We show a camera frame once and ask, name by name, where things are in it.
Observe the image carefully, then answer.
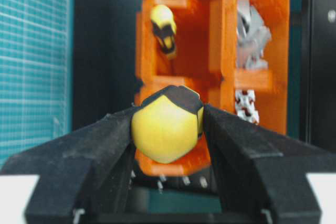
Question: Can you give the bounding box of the orange bin with brackets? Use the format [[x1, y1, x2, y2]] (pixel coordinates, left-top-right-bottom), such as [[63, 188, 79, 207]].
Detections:
[[220, 0, 290, 93]]

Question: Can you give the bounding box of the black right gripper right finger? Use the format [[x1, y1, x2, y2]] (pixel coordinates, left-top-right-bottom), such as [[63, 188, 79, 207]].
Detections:
[[203, 104, 335, 223]]

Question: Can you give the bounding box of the grey metal brackets pile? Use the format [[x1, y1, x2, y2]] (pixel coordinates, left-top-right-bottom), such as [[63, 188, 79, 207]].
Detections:
[[236, 0, 271, 70]]

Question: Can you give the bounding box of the large yellow black screwdriver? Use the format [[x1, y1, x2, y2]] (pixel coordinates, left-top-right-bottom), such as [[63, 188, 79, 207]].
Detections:
[[131, 85, 204, 164]]

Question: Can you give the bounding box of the orange bin with screwdrivers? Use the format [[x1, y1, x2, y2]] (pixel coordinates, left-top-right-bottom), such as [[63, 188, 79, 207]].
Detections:
[[135, 0, 235, 177]]

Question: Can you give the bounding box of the green cutting mat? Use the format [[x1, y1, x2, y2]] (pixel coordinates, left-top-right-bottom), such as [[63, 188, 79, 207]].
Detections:
[[1, 0, 74, 163]]

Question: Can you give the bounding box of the black rack frame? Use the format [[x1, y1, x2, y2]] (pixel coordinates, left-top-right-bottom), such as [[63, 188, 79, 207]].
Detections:
[[291, 0, 335, 152]]

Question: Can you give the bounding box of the small yellow black screwdriver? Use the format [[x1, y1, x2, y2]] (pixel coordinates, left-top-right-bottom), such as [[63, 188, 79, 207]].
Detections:
[[150, 4, 177, 60]]

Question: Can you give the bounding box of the orange bin with extrusions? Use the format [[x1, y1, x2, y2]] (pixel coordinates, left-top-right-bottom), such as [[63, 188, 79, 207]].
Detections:
[[230, 87, 289, 135]]

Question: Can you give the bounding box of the lower aluminium extrusion profile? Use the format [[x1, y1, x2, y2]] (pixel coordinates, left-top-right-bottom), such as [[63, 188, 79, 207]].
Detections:
[[235, 90, 259, 124]]

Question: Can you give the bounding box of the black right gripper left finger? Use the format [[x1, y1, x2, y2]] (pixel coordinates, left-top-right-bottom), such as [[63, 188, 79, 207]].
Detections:
[[1, 106, 138, 223]]

